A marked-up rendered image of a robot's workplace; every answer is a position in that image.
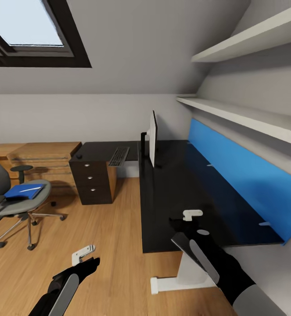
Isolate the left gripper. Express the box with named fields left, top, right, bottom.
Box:
left=74, top=257, right=100, bottom=282

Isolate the monitor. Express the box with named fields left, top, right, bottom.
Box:
left=140, top=110, right=158, bottom=167

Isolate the folder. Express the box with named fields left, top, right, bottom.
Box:
left=4, top=184, right=44, bottom=201

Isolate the swivel chair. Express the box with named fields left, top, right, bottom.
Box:
left=0, top=164, right=65, bottom=251

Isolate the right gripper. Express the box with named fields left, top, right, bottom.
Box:
left=169, top=218, right=199, bottom=234

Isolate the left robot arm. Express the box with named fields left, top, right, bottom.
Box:
left=28, top=245, right=100, bottom=316

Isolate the notebook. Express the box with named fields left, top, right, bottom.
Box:
left=171, top=232, right=206, bottom=272

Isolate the keyboard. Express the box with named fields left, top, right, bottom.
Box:
left=108, top=147, right=130, bottom=167

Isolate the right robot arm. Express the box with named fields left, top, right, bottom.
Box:
left=169, top=209, right=288, bottom=316

